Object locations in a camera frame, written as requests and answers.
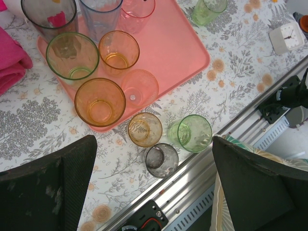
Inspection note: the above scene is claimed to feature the tall peach glass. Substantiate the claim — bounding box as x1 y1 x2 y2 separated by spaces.
121 69 160 107

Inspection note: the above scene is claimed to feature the floral tablecloth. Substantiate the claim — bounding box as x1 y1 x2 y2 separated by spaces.
0 0 308 231

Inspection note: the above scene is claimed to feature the tall green glass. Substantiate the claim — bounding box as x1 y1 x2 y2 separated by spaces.
45 32 101 85

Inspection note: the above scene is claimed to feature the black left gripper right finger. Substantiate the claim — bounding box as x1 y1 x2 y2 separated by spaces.
212 135 308 231

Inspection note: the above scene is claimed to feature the small grey glass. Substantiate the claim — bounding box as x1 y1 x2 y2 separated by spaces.
145 143 180 180

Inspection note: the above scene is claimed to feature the pink plastic tray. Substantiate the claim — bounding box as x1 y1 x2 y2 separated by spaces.
36 0 211 133

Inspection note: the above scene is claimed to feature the red black wire pair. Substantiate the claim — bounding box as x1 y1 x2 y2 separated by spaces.
141 216 166 231

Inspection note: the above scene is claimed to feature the pink folded towel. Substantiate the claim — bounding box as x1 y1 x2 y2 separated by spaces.
0 26 34 96

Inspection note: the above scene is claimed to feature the tall blue glass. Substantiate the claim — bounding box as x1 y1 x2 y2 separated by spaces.
78 0 124 44

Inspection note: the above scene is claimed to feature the small pink glass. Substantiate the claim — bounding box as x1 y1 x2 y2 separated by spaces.
120 0 156 34

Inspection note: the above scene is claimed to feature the aluminium table edge rail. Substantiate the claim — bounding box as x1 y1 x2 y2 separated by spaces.
101 54 308 231

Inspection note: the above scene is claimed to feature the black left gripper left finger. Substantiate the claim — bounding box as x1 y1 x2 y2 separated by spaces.
0 135 98 231

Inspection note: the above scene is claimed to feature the white square clock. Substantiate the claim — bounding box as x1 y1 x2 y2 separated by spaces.
269 22 306 56

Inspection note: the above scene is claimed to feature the small green glass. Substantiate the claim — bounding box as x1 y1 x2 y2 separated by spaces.
167 114 213 154
191 0 228 27

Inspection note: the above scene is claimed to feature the grey slotted cable duct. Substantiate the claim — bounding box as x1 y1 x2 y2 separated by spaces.
168 116 291 231

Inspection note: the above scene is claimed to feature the small orange glass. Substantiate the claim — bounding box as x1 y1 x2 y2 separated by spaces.
98 30 141 77
128 112 164 148

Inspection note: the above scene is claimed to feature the tall grey glass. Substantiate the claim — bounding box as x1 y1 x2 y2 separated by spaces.
20 0 79 45

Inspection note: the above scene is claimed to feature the tall orange glass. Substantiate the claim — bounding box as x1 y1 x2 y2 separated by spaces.
74 77 127 128

